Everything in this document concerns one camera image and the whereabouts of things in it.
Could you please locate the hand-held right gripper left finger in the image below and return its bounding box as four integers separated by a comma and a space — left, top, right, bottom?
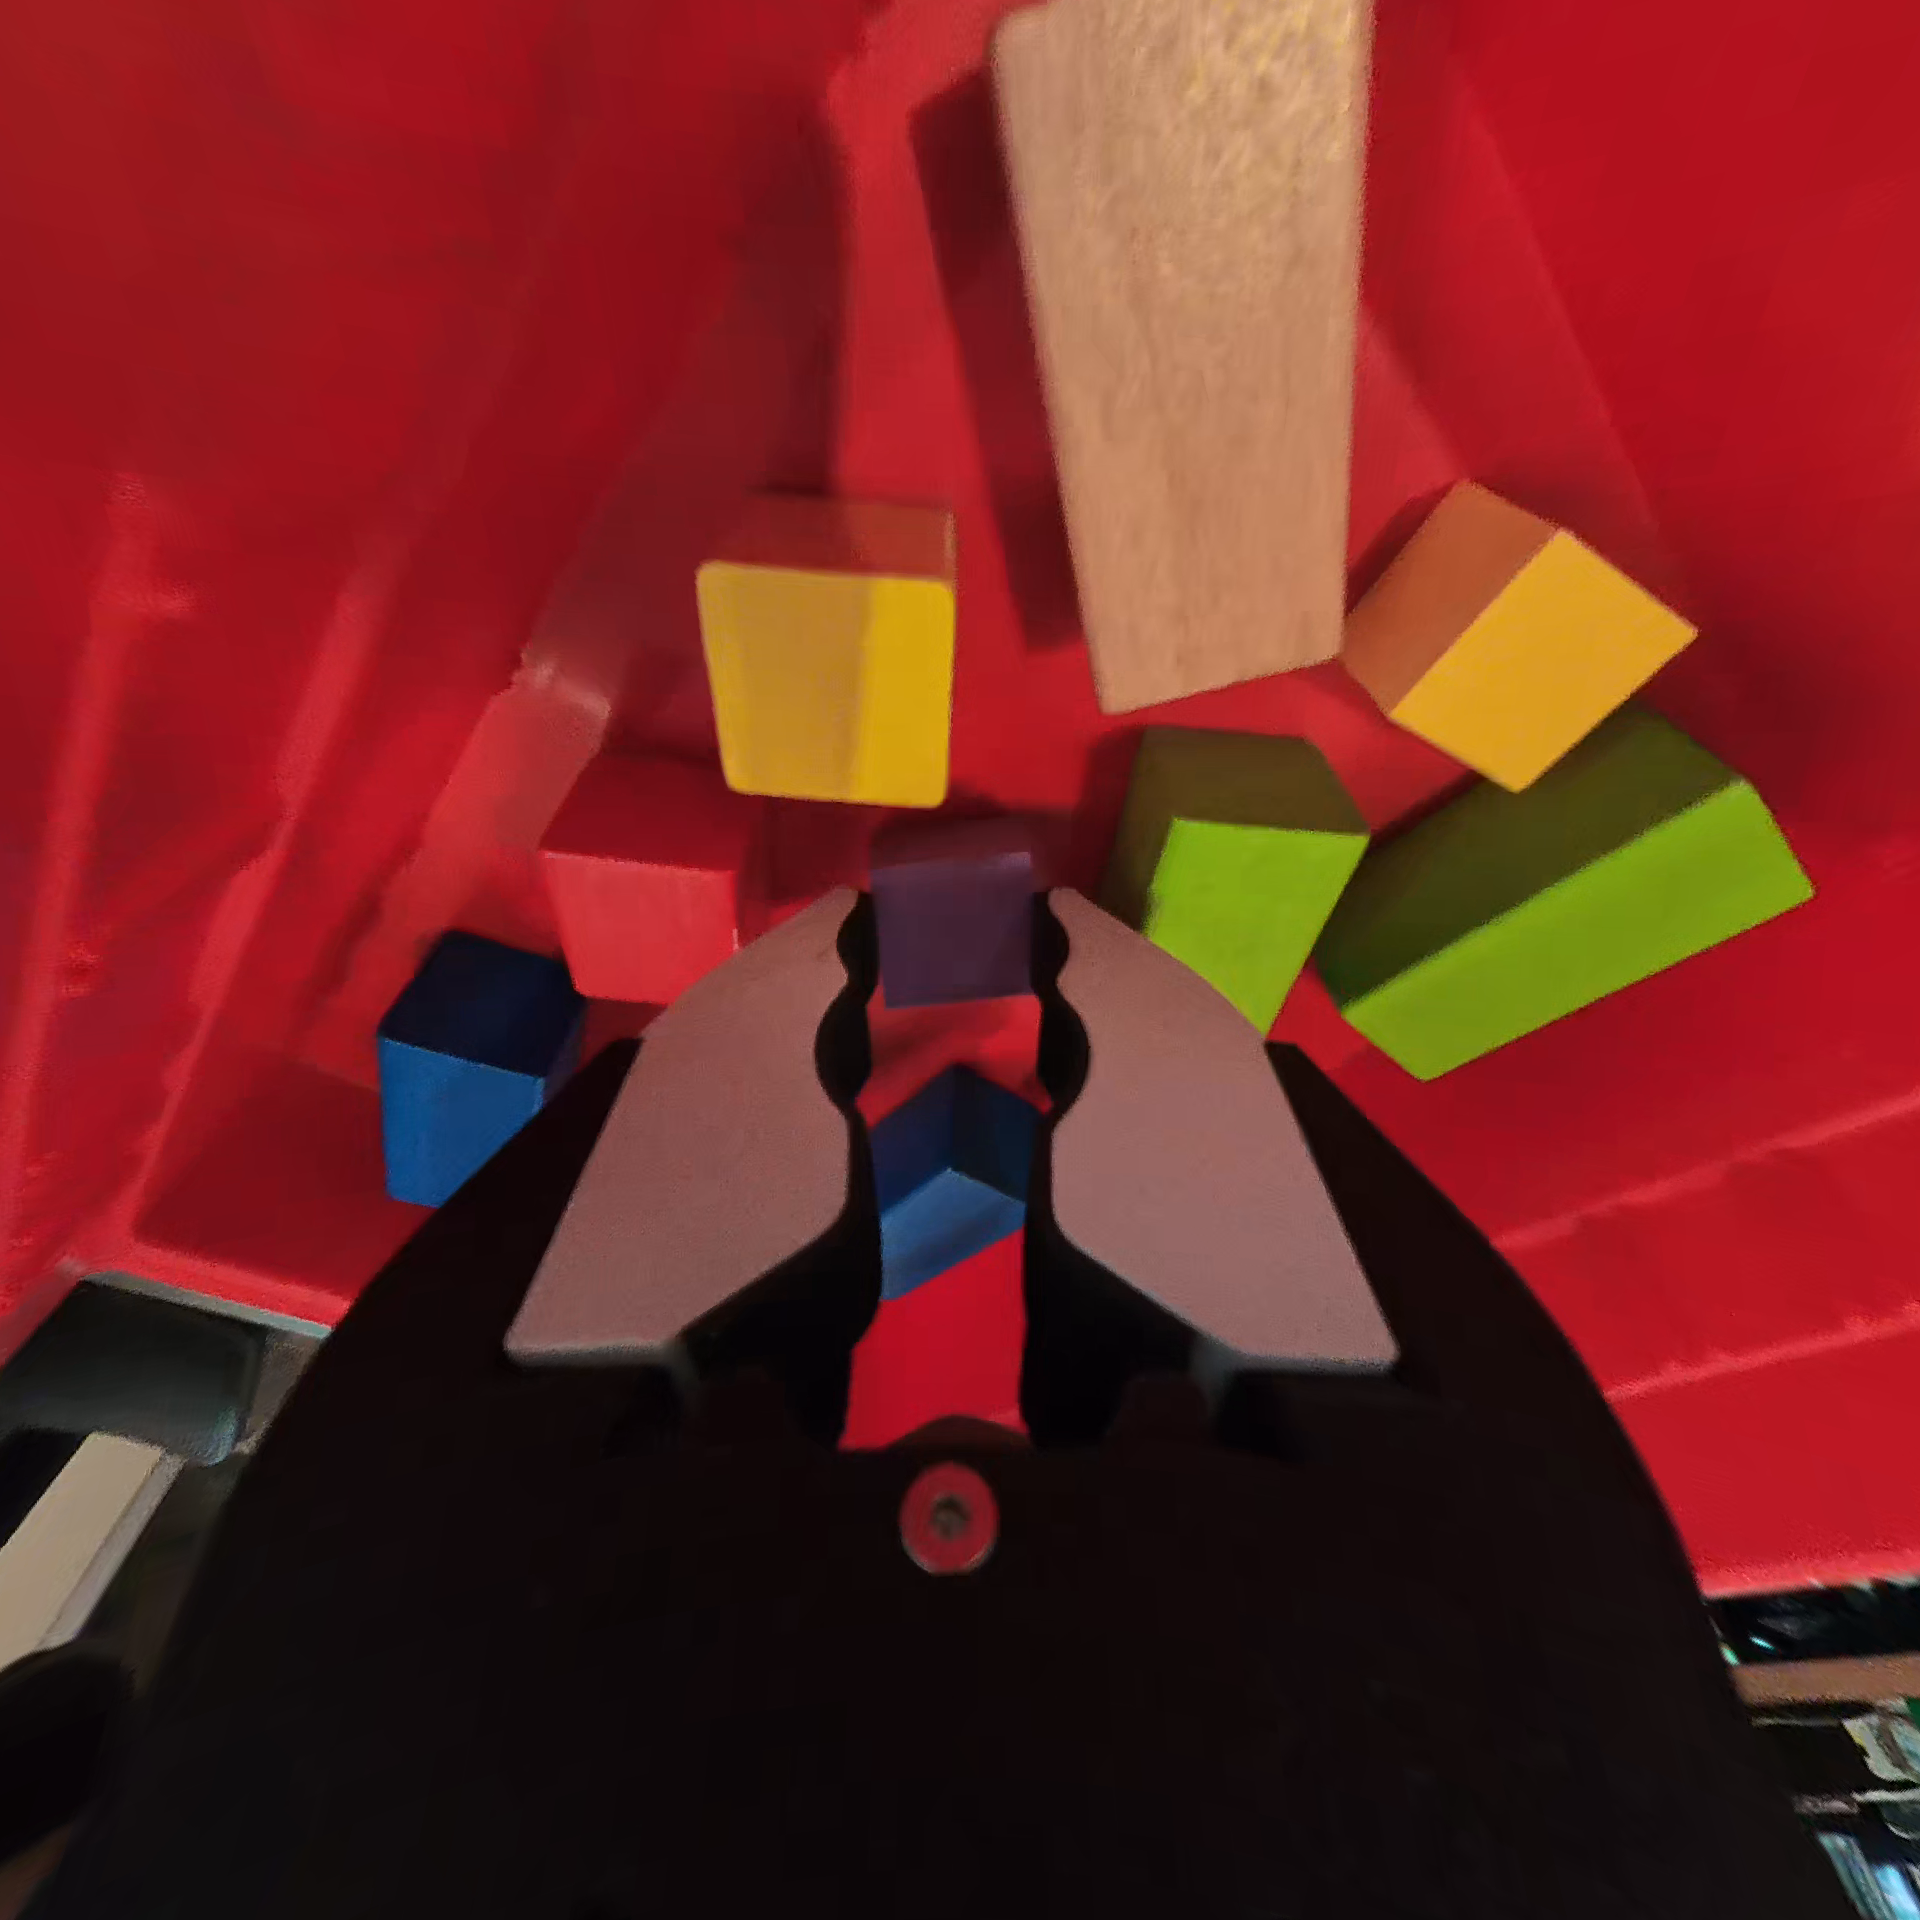
503, 888, 884, 1399

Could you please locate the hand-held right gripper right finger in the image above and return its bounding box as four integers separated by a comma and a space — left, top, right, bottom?
1019, 888, 1400, 1399

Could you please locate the purple wooden block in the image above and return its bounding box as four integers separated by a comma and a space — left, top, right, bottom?
869, 846, 1044, 1011

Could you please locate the red plastic bin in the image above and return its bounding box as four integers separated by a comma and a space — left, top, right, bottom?
0, 0, 1920, 1603

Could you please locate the pile of coloured wooden blocks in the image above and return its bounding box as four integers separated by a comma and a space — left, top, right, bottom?
376, 0, 1820, 1304

